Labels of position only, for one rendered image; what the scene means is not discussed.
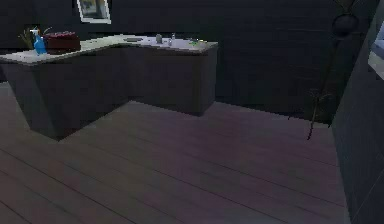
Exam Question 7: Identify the blue spray bottle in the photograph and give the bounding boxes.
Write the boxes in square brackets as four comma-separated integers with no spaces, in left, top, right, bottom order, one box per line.
[29,28,48,56]

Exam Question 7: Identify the black tripod floor lamp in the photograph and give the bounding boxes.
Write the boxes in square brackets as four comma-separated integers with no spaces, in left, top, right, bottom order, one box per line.
[287,0,361,141]

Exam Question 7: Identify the white framed wall picture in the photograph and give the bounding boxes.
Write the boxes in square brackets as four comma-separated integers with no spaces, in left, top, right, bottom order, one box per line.
[76,0,112,25]

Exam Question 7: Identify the small house plant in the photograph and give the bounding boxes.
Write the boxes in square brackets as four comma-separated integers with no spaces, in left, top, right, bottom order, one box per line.
[18,27,37,51]

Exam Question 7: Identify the dark red toaster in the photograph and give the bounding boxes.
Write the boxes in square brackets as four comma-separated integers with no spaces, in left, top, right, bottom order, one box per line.
[43,31,82,53]

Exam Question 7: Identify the dark kitchen counter cabinet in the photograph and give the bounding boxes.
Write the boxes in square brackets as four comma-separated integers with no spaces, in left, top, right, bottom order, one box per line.
[0,34,219,142]

